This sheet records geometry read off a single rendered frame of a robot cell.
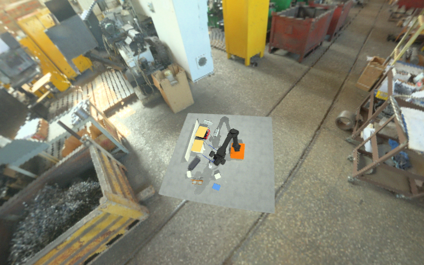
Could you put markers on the blue flat plate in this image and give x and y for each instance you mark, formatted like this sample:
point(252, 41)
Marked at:
point(216, 186)

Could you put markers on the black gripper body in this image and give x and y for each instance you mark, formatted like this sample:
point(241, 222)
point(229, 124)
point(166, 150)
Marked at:
point(212, 153)

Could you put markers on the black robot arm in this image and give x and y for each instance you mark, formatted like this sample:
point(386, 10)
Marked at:
point(221, 152)

